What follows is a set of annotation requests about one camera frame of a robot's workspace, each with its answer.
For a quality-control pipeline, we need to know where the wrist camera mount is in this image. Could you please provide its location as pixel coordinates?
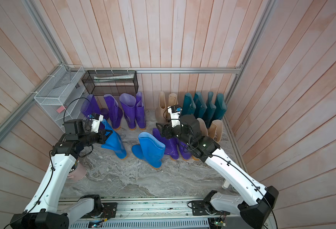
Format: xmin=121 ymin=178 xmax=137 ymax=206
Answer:
xmin=88 ymin=113 xmax=104 ymax=133
xmin=168 ymin=105 xmax=182 ymax=127

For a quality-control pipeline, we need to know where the black wire mesh basket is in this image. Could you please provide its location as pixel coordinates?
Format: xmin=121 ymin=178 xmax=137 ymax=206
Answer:
xmin=82 ymin=70 xmax=139 ymax=96

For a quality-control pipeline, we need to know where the aluminium frame rail back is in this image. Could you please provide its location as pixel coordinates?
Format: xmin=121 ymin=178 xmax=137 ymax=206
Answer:
xmin=83 ymin=67 xmax=241 ymax=74

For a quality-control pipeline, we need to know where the pink eraser block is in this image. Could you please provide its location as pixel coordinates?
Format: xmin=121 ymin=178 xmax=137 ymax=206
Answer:
xmin=56 ymin=106 xmax=67 ymax=114

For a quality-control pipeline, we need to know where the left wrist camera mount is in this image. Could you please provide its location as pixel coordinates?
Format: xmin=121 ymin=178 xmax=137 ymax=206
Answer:
xmin=88 ymin=113 xmax=104 ymax=133

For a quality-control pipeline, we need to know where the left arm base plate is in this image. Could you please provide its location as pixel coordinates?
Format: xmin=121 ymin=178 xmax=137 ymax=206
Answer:
xmin=78 ymin=194 xmax=117 ymax=219

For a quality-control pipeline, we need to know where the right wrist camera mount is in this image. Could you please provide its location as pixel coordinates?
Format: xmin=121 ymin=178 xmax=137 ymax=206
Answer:
xmin=168 ymin=105 xmax=182 ymax=127

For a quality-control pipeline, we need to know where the pink pencil cup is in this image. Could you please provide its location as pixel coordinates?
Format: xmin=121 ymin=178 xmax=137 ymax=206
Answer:
xmin=67 ymin=161 xmax=86 ymax=182

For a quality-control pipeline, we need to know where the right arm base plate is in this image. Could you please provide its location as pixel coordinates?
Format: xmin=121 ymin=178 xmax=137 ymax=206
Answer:
xmin=187 ymin=200 xmax=230 ymax=216

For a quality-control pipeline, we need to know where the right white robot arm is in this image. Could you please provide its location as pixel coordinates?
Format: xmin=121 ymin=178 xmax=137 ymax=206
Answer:
xmin=156 ymin=114 xmax=279 ymax=229

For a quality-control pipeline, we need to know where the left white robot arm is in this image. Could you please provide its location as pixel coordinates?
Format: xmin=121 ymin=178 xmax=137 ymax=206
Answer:
xmin=9 ymin=114 xmax=112 ymax=229

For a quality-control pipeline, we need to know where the white wire mesh shelf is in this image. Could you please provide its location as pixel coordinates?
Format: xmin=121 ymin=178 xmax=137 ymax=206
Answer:
xmin=34 ymin=65 xmax=87 ymax=132

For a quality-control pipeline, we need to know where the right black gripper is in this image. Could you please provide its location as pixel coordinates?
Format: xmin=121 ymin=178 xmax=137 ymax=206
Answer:
xmin=157 ymin=119 xmax=194 ymax=150

